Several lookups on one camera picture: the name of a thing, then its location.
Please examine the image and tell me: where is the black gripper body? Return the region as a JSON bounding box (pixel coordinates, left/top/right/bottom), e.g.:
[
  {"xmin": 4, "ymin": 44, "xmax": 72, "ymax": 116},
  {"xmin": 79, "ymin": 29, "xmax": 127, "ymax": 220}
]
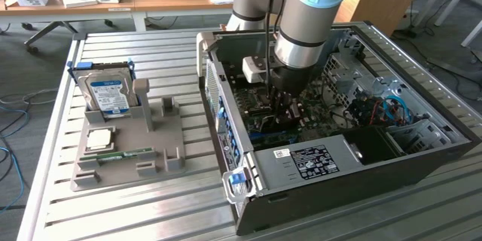
[{"xmin": 270, "ymin": 64, "xmax": 315, "ymax": 97}]

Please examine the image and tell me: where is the low-profile Nvidia graphics card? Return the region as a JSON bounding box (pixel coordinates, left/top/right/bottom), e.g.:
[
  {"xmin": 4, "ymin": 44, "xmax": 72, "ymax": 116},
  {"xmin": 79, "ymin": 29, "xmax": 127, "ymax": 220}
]
[{"xmin": 249, "ymin": 115, "xmax": 301, "ymax": 136}]

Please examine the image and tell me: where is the green motherboard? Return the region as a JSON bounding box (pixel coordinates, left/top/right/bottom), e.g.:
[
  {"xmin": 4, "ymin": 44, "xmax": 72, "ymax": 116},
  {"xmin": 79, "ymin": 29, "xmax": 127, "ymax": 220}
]
[{"xmin": 229, "ymin": 74, "xmax": 355, "ymax": 151}]

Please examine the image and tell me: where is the CPU socket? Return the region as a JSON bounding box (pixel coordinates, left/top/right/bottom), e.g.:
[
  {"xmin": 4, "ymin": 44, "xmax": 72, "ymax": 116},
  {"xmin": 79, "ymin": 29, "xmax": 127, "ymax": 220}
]
[{"xmin": 249, "ymin": 87, "xmax": 275, "ymax": 109}]

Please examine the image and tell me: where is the blue expansion slot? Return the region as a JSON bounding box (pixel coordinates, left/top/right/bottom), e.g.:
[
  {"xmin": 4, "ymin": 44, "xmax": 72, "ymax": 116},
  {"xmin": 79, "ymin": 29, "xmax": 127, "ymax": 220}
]
[{"xmin": 249, "ymin": 130, "xmax": 287, "ymax": 141}]

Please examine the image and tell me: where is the silver perforated drive cage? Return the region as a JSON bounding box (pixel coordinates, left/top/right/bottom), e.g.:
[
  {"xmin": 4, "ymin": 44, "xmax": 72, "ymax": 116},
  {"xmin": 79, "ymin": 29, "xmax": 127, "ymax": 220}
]
[{"xmin": 322, "ymin": 33, "xmax": 412, "ymax": 106}]

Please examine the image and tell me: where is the silver power supply unit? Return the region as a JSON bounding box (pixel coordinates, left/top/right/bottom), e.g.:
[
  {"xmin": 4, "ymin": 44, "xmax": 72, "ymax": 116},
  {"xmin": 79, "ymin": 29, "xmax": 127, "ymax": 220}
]
[{"xmin": 251, "ymin": 134, "xmax": 365, "ymax": 191}]

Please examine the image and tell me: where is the blue case release latch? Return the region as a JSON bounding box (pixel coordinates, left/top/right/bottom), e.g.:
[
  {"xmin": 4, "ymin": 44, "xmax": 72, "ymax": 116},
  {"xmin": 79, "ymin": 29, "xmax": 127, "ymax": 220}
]
[{"xmin": 229, "ymin": 173, "xmax": 246, "ymax": 187}]

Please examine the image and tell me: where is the open black PC case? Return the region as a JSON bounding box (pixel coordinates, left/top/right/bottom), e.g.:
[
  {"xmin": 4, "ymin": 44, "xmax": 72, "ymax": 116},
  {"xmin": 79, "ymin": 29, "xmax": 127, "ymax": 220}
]
[{"xmin": 195, "ymin": 20, "xmax": 482, "ymax": 236}]

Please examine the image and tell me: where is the silver disk bay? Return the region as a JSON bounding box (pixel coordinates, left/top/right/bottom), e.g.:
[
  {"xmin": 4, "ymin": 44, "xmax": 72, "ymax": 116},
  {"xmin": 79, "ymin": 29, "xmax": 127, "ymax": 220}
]
[{"xmin": 383, "ymin": 119, "xmax": 453, "ymax": 154}]

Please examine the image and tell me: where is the grey plastic parts rack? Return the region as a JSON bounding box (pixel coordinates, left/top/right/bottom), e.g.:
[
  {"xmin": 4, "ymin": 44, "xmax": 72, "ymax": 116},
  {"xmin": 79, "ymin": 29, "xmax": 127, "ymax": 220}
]
[{"xmin": 70, "ymin": 78, "xmax": 187, "ymax": 192}]

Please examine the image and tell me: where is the hard disk with blue caddy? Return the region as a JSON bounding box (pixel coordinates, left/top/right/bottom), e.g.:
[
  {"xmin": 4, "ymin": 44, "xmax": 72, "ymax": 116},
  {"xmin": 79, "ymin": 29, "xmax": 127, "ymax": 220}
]
[{"xmin": 67, "ymin": 60, "xmax": 139, "ymax": 119}]

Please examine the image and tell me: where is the silver CPU chip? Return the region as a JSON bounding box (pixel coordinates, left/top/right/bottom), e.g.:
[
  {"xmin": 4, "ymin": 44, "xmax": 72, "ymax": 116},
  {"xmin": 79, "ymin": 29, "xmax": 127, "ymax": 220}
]
[{"xmin": 86, "ymin": 129, "xmax": 114, "ymax": 151}]

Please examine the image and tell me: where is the grey castor leg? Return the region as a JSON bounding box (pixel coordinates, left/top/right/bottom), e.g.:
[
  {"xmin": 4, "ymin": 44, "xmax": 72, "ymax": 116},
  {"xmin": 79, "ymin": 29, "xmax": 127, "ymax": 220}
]
[{"xmin": 23, "ymin": 20, "xmax": 80, "ymax": 54}]

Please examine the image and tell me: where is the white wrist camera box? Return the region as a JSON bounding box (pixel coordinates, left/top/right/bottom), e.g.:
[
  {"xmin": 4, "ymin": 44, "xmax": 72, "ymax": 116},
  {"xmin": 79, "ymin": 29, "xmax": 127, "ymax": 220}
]
[{"xmin": 242, "ymin": 56, "xmax": 277, "ymax": 83}]

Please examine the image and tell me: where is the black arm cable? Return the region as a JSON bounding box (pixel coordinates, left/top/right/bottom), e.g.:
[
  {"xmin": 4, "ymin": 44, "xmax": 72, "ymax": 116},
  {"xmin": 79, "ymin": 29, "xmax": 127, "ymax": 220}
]
[{"xmin": 263, "ymin": 0, "xmax": 287, "ymax": 92}]

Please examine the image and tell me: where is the red disk wire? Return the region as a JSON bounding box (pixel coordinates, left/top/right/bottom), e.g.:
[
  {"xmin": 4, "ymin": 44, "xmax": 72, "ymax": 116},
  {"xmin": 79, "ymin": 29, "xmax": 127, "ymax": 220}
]
[{"xmin": 367, "ymin": 98, "xmax": 382, "ymax": 125}]

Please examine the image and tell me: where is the blue disk wire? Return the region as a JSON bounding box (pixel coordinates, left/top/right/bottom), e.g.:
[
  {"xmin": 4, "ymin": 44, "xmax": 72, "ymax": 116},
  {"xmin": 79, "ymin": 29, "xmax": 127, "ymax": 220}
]
[{"xmin": 382, "ymin": 95, "xmax": 414, "ymax": 126}]

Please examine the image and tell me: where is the white table frame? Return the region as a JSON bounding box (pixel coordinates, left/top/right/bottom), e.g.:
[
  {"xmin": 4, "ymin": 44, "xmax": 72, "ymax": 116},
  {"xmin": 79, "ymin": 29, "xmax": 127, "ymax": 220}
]
[{"xmin": 413, "ymin": 0, "xmax": 482, "ymax": 49}]

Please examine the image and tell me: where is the grey floor cable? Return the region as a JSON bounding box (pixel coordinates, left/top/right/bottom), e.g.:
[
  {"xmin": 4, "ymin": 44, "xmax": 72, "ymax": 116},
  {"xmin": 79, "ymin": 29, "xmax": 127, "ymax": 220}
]
[{"xmin": 0, "ymin": 87, "xmax": 60, "ymax": 107}]

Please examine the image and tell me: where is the blue floor cable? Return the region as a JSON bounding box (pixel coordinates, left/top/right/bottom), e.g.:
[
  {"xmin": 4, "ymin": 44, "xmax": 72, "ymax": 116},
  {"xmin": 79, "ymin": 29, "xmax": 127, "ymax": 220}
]
[{"xmin": 0, "ymin": 105, "xmax": 31, "ymax": 214}]

